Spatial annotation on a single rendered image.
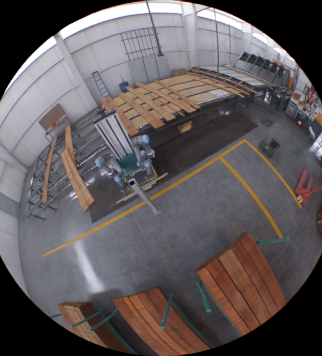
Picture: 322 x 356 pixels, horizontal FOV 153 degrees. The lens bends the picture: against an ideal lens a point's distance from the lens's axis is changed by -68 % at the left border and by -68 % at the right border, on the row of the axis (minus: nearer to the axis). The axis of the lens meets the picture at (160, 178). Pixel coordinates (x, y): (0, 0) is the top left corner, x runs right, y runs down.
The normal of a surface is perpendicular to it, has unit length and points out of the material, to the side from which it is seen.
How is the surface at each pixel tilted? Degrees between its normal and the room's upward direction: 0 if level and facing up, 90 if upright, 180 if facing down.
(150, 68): 90
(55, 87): 89
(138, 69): 90
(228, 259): 0
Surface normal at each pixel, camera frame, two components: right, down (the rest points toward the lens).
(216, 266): -0.18, -0.48
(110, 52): 0.45, 0.74
